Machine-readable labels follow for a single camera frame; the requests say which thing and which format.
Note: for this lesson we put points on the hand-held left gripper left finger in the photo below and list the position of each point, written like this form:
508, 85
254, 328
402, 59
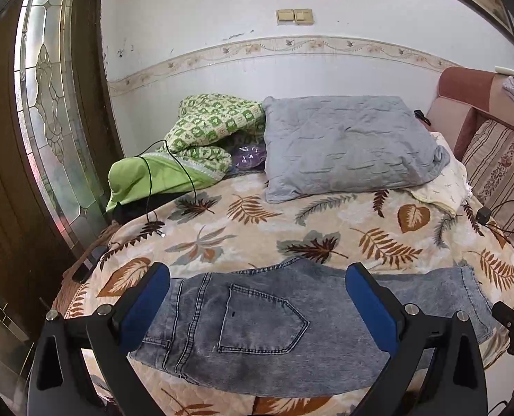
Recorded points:
142, 307

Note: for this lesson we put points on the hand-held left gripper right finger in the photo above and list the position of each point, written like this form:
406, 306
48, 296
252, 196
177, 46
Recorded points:
369, 307

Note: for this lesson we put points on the blue denim pants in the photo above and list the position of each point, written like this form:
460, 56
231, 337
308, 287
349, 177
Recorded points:
257, 312

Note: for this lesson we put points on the black phone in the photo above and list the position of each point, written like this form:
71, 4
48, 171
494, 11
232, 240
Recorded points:
88, 264

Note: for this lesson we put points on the black charger plug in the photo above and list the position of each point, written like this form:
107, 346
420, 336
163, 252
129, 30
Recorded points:
483, 216

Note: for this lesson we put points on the dark cloth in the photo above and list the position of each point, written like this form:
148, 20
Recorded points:
131, 210

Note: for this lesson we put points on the leaf print blanket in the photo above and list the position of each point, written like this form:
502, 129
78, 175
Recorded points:
283, 234

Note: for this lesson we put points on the striped floral cushion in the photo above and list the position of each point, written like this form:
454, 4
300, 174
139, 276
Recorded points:
499, 169

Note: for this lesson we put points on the plain green pillow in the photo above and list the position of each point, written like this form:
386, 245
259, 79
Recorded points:
166, 177

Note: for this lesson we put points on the cream pillow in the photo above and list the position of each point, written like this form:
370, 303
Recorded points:
445, 182

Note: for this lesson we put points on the grey pillow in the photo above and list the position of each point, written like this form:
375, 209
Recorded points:
348, 147

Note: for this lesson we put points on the purple plastic bag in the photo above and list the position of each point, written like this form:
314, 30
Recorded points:
248, 158

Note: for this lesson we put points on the green patterned quilt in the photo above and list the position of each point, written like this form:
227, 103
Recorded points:
209, 121

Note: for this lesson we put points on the small black object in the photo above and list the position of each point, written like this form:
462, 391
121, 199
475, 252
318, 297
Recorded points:
420, 115

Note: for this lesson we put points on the pink sofa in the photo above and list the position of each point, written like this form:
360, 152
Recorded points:
465, 91

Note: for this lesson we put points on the wooden door with glass panel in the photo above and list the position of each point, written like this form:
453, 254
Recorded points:
1, 138

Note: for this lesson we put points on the beige light switch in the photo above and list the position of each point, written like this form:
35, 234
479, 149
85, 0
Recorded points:
303, 16
285, 16

